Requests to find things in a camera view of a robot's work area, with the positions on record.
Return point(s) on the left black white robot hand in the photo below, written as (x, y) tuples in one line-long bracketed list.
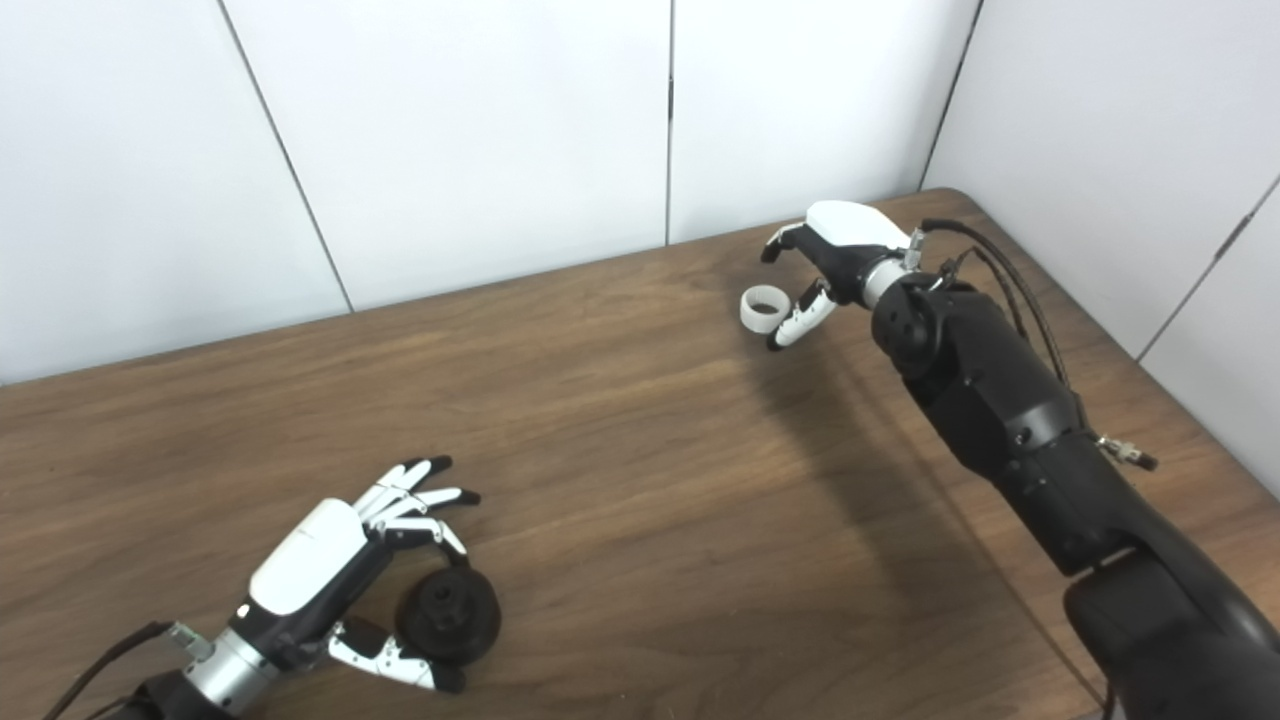
[(310, 560)]

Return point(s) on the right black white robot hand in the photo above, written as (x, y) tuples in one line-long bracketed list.
[(850, 230)]

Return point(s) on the round black part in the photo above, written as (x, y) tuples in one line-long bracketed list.
[(450, 610)]

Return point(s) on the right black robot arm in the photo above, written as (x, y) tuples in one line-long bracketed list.
[(1000, 400)]

